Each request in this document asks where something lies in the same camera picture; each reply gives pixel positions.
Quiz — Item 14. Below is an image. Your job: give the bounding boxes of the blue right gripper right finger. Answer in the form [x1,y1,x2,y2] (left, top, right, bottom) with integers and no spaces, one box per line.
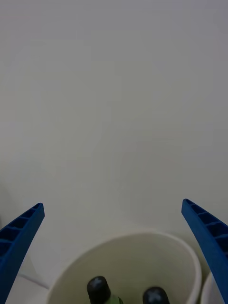
[181,198,228,304]

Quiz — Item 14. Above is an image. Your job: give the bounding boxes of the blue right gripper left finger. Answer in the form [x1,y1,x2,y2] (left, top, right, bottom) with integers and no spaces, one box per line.
[0,202,45,304]

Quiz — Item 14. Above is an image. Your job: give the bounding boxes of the yellow bottle with black cap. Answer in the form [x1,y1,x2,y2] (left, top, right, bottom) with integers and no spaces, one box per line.
[142,286,171,304]

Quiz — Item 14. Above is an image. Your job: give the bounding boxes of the grey plastic waste bin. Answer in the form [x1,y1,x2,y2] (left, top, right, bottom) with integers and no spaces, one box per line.
[200,270,224,304]

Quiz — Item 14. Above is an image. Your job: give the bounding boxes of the yellow-green plastic waste bin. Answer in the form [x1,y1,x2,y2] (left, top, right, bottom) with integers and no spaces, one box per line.
[46,232,203,304]

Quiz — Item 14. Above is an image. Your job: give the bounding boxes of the green bottle with black cap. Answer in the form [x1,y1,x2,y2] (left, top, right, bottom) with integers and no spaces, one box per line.
[86,275,124,304]

